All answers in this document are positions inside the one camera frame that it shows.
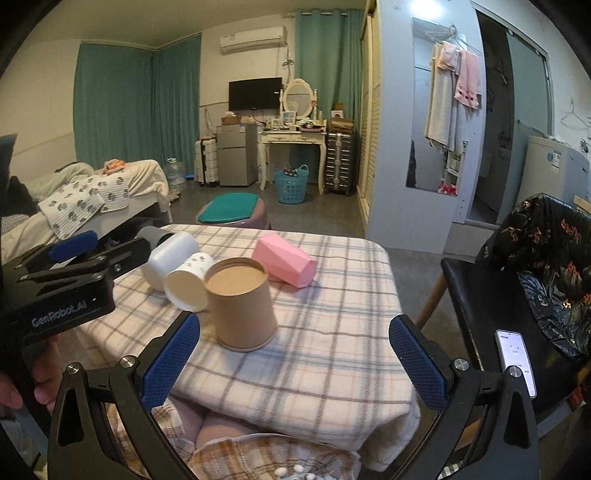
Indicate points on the bed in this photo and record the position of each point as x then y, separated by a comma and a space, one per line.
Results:
143, 180

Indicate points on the blue laundry basket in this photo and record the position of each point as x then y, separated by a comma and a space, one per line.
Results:
291, 189

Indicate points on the tall wall mirror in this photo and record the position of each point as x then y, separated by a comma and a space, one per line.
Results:
443, 115

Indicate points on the purple tub with teal lid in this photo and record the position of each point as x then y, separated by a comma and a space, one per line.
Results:
231, 207

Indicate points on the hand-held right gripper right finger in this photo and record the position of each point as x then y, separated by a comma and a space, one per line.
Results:
418, 362

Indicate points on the pale green quilt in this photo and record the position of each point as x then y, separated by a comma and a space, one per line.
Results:
55, 177

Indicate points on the white louvered wardrobe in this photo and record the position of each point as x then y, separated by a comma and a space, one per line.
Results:
371, 115

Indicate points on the white smartphone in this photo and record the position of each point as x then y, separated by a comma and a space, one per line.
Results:
514, 353

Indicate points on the black television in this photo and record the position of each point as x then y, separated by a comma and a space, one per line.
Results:
255, 93

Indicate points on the person's plaid clothing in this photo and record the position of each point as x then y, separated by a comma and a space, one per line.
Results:
258, 459

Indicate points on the white air conditioner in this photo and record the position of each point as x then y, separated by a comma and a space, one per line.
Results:
253, 40

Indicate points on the black floral cloth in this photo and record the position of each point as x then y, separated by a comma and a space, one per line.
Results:
545, 240

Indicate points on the white patterned blanket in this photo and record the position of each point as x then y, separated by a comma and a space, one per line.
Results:
74, 203

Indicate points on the silver small fridge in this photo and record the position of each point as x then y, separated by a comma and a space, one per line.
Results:
236, 154

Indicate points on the plain white cup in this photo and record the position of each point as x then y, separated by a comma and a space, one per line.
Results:
166, 258

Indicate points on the black chair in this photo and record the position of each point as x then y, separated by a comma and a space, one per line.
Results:
475, 300

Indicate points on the plaid tablecloth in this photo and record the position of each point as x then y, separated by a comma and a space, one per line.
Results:
304, 355

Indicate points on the oval vanity mirror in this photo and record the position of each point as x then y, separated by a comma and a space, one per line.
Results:
298, 98

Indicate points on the brown paper cup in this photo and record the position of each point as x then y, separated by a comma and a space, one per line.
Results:
240, 314

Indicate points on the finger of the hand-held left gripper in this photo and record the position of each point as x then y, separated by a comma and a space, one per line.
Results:
111, 263
74, 245

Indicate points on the teal curtain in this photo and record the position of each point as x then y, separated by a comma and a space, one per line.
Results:
113, 97
332, 60
178, 92

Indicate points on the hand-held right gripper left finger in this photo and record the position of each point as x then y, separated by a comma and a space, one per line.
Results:
168, 360

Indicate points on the white suitcase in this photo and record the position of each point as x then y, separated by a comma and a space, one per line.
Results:
206, 161

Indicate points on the white dressing table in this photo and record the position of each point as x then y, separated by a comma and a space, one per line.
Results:
291, 137

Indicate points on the white cup with grey print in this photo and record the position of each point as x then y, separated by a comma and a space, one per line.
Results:
184, 286

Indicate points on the person's left hand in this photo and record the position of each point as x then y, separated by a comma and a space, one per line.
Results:
47, 374

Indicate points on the white washing machine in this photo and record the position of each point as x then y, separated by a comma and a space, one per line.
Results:
554, 166

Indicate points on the orange patterned cloth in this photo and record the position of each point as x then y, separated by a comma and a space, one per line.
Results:
113, 167

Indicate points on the clear water jug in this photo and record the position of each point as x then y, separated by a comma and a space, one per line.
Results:
175, 177

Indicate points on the cardboard box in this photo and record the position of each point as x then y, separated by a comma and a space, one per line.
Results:
342, 121

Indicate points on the silver suitcase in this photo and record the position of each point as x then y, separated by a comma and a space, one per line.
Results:
339, 161

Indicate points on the pink faceted cup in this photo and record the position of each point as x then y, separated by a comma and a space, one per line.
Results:
281, 261

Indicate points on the person's leg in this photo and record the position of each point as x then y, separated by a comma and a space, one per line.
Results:
226, 429

